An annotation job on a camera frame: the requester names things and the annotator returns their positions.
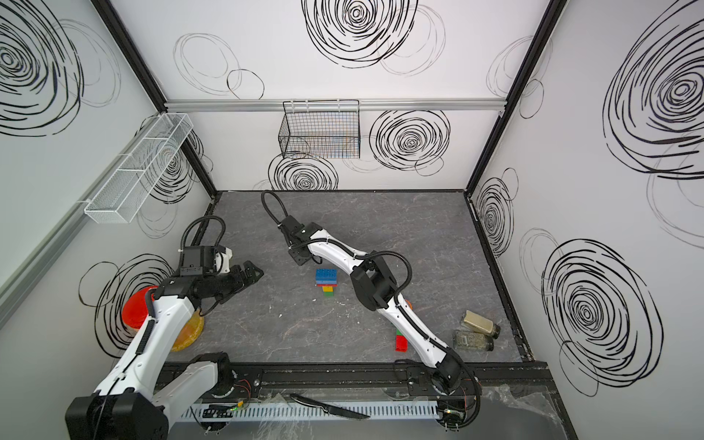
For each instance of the clear plastic wall shelf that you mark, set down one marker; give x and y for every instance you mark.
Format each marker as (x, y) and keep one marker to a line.
(154, 167)

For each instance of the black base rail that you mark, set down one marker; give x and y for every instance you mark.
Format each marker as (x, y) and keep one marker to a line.
(256, 379)

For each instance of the black wire basket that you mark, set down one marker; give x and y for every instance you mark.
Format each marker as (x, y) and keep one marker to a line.
(327, 129)

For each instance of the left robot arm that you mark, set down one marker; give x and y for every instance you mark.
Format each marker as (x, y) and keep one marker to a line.
(126, 405)

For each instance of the glass bottle tan lid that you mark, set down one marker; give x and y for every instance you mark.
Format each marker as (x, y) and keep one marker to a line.
(481, 324)

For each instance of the glass jar green contents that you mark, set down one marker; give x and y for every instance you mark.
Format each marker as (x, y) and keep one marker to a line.
(472, 341)

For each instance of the red small lego brick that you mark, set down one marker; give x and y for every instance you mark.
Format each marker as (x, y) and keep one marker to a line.
(401, 344)

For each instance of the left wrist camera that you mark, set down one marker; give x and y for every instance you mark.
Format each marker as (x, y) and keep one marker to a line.
(223, 261)

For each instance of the white slotted cable duct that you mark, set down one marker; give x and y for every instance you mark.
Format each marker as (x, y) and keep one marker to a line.
(283, 411)

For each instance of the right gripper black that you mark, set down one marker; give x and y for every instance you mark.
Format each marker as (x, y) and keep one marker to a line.
(299, 260)

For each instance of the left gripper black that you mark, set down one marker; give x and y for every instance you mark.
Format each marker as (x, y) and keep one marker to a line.
(242, 281)

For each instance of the red-lidded jar yellow contents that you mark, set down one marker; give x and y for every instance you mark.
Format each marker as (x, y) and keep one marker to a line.
(135, 312)

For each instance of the dark blue lego brick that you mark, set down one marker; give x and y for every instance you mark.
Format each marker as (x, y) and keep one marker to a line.
(326, 275)

